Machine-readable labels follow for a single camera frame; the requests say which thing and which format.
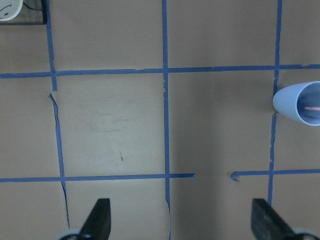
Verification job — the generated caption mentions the black wire mug rack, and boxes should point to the black wire mug rack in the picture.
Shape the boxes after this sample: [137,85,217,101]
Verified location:
[0,0,47,26]

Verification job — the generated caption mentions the white mug near rack end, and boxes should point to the white mug near rack end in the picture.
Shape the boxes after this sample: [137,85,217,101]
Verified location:
[0,0,23,22]

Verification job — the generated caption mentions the light blue plastic cup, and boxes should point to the light blue plastic cup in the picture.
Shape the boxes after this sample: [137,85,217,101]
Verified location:
[273,81,320,127]

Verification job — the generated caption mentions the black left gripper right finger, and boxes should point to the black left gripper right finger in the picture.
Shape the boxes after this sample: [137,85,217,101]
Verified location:
[250,198,296,239]

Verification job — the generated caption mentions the pink chopstick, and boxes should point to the pink chopstick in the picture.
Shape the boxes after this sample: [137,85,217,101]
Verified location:
[304,106,320,111]

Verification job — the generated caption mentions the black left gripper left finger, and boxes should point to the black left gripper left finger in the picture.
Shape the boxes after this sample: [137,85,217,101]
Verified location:
[79,198,111,238]

